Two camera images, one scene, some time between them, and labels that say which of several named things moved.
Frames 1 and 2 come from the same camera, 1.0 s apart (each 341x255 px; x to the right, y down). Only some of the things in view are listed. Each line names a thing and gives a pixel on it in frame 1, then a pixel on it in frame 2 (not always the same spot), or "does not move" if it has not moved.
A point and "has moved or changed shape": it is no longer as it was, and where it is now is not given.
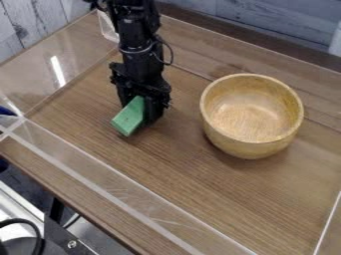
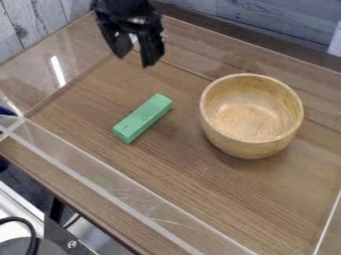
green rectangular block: x=130 y=117 has moved or changed shape
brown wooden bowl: x=252 y=113 does not move
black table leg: x=58 y=210 does not move
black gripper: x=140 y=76 → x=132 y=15
